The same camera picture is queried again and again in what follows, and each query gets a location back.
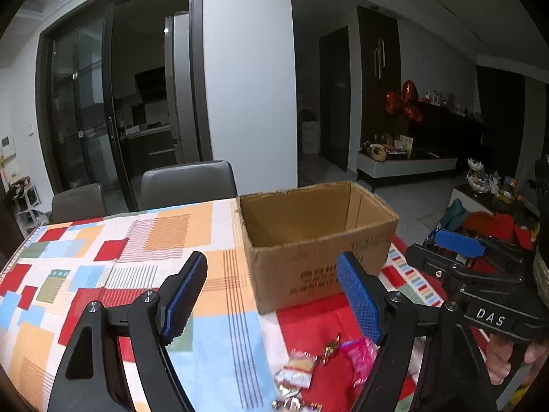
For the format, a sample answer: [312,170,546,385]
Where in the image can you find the grey chair far left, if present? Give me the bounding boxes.
[49,183,107,223]

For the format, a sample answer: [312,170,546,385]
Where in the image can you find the green cloth on chair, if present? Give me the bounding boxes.
[435,198,470,232]

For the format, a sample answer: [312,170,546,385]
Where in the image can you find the gold brown wrapped candy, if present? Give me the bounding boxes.
[319,334,341,366]

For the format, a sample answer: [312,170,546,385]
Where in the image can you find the white red wrapped snack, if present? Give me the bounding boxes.
[273,350,318,389]

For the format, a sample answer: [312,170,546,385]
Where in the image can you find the brown cardboard box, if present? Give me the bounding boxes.
[237,181,399,314]

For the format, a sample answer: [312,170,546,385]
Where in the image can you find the red heart balloons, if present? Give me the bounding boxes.
[384,80,422,122]

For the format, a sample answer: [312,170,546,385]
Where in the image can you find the colourful patchwork tablecloth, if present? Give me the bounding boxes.
[0,198,491,412]

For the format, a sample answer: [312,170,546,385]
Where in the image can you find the red chair with clothes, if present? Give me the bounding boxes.
[423,211,533,274]

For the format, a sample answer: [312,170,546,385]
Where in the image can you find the pink snack packet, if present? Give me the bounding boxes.
[340,337,379,388]

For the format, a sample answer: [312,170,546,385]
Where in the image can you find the glass sliding door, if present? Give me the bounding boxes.
[36,9,128,215]

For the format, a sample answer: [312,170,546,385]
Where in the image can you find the purple gold candy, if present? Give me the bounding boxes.
[272,397,323,412]

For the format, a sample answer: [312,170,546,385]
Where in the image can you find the right hand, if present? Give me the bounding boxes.
[486,331,549,386]

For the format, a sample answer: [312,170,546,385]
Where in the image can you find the ornate vase decoration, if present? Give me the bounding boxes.
[466,158,490,194]

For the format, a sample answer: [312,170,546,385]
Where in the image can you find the grey chair near box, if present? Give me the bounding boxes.
[138,160,237,210]

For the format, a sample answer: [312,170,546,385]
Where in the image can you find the white low tv bench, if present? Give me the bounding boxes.
[357,152,457,192]

